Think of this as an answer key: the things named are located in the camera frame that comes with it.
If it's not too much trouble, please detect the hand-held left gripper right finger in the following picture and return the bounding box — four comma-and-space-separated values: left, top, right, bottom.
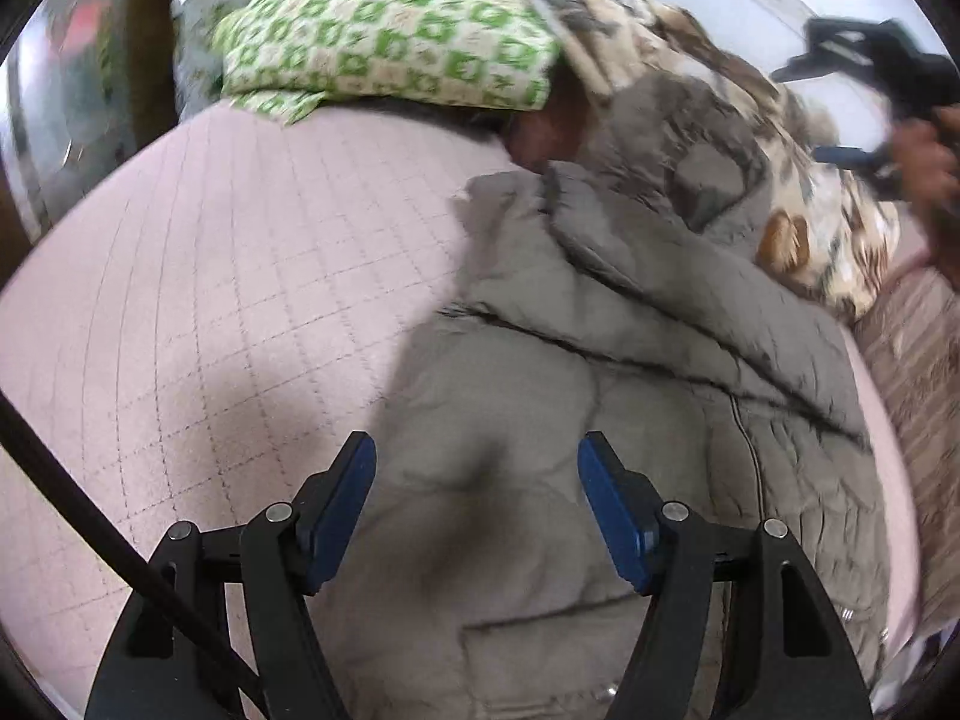
577, 431, 875, 720

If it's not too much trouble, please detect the green patterned pillow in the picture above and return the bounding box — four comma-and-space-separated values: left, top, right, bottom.
210, 0, 563, 125

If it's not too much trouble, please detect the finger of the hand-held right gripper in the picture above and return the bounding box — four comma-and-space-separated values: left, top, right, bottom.
814, 146, 905, 200

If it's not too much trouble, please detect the grey green patterned cloth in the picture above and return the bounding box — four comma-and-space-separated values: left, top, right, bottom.
169, 0, 260, 121

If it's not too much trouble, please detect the striped brown cloth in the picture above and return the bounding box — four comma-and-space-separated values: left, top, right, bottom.
855, 255, 960, 631

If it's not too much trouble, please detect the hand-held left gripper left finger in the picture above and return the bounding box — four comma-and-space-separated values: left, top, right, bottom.
84, 431, 377, 720

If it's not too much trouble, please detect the black cable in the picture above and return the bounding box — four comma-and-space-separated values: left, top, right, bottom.
0, 394, 271, 720

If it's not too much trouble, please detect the beige brown printed blanket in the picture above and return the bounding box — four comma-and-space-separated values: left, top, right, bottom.
394, 0, 901, 323

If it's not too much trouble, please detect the person's right hand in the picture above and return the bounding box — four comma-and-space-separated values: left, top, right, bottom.
889, 106, 960, 282

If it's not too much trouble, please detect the grey puffer jacket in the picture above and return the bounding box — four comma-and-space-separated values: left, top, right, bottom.
311, 82, 893, 720

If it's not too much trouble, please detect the pink quilted bed sheet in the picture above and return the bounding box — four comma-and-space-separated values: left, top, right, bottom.
0, 99, 518, 695

